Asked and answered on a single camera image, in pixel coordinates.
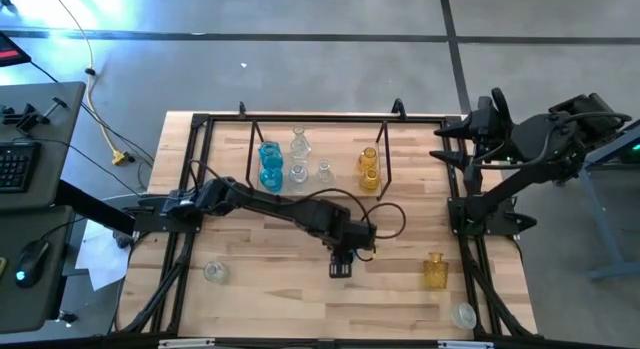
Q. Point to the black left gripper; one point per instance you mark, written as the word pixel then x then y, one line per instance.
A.
pixel 330 224

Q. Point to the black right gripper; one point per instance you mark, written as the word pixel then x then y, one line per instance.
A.
pixel 487 131

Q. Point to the tall yellow glass vase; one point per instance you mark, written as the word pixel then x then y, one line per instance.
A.
pixel 367 159

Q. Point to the yellow ribbed glass vase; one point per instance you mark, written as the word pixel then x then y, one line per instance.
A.
pixel 370 180

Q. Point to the yellow square glass bottle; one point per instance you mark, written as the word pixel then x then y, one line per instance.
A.
pixel 436 273

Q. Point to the slender clear cut-glass vase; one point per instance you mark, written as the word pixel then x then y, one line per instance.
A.
pixel 324 171

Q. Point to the clear ribbed glass vase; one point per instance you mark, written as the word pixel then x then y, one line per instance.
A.
pixel 298 178

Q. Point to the teal embossed glass vase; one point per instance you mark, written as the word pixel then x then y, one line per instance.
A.
pixel 271 180

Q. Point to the clear round glass vase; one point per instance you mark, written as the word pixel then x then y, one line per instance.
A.
pixel 216 273

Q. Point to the tall teal textured glass vase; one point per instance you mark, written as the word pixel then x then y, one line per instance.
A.
pixel 270 153

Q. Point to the clear flared glass vase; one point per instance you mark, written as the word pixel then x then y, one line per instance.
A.
pixel 298 134

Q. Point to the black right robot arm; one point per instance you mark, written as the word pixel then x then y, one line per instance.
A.
pixel 530 181

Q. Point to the black-framed wooden shelf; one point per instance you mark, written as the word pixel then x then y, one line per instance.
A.
pixel 340 149

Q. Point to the clear frosted glass vase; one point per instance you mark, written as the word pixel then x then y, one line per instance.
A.
pixel 463 316

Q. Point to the blue-grey table stand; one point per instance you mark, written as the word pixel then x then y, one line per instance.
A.
pixel 615 269

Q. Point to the white paper sheet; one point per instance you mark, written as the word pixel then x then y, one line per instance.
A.
pixel 102 259

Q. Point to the black diagonal bar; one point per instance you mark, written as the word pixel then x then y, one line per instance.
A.
pixel 95 209

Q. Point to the grey desk top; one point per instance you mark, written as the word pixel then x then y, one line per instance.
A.
pixel 30 309
pixel 55 154

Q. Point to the black computer mouse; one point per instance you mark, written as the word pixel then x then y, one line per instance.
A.
pixel 31 261

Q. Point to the black keyboard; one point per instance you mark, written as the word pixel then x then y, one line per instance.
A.
pixel 17 166

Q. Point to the black desk clamp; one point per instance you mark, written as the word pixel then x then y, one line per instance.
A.
pixel 27 120

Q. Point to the black device with red light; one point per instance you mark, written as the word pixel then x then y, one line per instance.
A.
pixel 10 51

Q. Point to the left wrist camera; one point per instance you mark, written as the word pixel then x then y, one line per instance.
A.
pixel 362 235

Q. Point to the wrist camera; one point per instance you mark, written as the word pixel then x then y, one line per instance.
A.
pixel 472 179
pixel 362 235

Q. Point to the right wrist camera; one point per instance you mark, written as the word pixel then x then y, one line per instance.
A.
pixel 472 179

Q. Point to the black aluminium table frame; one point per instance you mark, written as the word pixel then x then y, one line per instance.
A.
pixel 325 118

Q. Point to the white bracket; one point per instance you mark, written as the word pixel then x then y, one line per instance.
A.
pixel 465 345
pixel 186 343

